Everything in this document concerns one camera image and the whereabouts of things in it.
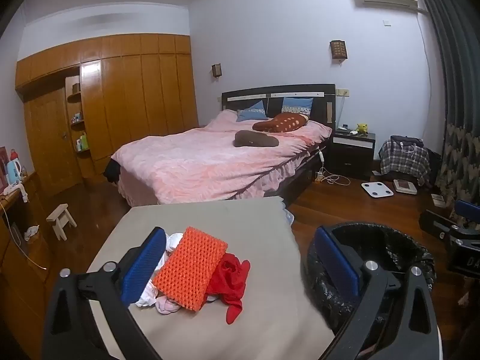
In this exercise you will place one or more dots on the pale pink cloth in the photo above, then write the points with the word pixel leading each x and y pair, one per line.
pixel 147 294

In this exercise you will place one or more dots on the brown pillow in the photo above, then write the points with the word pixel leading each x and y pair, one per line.
pixel 255 138

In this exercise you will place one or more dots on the dark nightstand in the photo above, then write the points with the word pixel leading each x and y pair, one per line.
pixel 350 155

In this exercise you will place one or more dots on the pink blanket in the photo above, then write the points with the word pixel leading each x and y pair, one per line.
pixel 195 161

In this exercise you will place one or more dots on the white body scale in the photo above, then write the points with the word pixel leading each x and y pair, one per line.
pixel 377 189

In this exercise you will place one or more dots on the scale with red-brown centre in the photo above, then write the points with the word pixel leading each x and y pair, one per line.
pixel 405 186

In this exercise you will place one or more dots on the dark wooden bed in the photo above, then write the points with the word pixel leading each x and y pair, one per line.
pixel 243 92

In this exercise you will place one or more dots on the yellow plush toy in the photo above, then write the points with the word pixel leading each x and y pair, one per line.
pixel 361 129

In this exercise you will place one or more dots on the booklet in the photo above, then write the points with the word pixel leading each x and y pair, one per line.
pixel 437 200

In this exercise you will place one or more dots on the wall socket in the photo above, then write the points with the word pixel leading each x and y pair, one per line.
pixel 342 92

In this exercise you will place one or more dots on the pink sock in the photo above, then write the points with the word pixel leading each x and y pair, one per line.
pixel 168 305

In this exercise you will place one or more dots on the blue pillow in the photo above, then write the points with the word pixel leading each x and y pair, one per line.
pixel 296 105
pixel 251 113

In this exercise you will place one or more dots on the black cloth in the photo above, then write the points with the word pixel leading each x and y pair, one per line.
pixel 111 170

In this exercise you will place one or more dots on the dark green patterned curtain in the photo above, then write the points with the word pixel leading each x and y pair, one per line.
pixel 455 82

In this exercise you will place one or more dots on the red plastic bag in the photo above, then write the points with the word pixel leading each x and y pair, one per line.
pixel 230 273

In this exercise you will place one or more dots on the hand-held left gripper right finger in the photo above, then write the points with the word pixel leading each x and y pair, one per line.
pixel 337 262

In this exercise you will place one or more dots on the plaid cloth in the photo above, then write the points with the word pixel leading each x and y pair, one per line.
pixel 403 163

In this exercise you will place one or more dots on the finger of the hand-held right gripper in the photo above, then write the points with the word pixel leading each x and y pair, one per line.
pixel 435 224
pixel 468 213

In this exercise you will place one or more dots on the large wall lamp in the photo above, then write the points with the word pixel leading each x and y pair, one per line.
pixel 338 49

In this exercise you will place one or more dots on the white wooden stool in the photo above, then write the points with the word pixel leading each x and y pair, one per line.
pixel 60 215

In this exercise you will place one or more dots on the clear plastic bag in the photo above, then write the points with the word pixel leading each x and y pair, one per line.
pixel 288 213

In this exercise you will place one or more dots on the wooden side cabinet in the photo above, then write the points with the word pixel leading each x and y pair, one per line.
pixel 18 288

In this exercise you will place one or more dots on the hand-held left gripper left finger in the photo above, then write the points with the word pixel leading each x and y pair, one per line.
pixel 144 266

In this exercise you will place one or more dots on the small wall lamp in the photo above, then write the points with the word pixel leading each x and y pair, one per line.
pixel 216 70

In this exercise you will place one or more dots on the wooden wardrobe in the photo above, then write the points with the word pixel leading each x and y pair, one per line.
pixel 123 93

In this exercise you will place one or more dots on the power strip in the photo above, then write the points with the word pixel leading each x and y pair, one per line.
pixel 319 178

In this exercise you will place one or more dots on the green bottle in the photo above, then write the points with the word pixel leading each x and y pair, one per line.
pixel 83 142

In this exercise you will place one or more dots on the white crumpled cloth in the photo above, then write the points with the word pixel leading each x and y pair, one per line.
pixel 32 232

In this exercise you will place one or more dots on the red-brown dotted pillow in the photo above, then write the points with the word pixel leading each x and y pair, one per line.
pixel 281 123

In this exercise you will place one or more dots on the bin with black plastic liner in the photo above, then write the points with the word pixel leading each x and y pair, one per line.
pixel 393 240

